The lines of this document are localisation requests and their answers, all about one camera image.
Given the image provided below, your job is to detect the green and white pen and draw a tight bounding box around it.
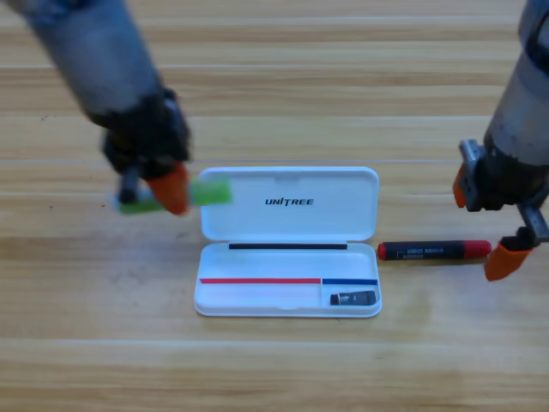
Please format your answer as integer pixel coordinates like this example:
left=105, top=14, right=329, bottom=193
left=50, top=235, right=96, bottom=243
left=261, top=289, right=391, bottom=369
left=106, top=176, right=233, bottom=215

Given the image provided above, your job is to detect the red and black marker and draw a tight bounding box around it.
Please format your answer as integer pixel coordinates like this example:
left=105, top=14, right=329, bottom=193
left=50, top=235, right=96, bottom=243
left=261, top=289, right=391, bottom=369
left=377, top=239, right=492, bottom=262

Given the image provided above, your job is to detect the white Unitree pencil case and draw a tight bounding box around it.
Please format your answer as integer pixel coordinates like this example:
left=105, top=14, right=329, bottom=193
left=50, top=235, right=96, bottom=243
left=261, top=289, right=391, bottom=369
left=193, top=166, right=383, bottom=318

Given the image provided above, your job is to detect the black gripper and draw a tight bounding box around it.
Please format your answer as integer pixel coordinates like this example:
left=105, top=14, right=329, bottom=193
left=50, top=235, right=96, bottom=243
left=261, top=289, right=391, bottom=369
left=453, top=139, right=549, bottom=282
left=100, top=88, right=192, bottom=215

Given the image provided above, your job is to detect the black eraser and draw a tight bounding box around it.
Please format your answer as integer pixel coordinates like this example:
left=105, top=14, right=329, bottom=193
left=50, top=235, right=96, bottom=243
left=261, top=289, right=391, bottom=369
left=329, top=290, right=377, bottom=307

